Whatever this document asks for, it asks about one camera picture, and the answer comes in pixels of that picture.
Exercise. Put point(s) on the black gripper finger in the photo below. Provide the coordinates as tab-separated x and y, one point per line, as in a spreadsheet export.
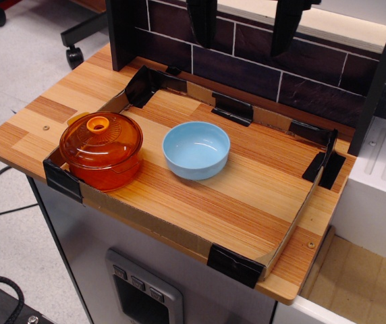
203	20
287	18

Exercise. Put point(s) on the orange transparent pot lid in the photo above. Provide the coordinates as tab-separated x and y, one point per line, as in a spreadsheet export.
100	141

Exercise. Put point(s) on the orange transparent pot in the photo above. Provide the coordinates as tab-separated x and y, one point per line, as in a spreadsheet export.
108	179

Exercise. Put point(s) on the cardboard fence with black tape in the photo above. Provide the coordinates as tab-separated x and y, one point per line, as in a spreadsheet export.
259	221

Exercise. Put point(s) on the black chair base with caster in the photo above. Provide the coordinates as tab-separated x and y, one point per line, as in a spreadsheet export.
79	32

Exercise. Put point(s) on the light blue bowl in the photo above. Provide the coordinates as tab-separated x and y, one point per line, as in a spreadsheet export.
196	150

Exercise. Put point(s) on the white sink drainboard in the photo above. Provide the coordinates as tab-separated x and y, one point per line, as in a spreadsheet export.
370	165

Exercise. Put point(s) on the grey control panel with buttons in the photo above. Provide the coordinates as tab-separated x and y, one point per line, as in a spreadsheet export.
142	296

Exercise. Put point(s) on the black upright post right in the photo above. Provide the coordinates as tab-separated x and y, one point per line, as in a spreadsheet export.
369	108

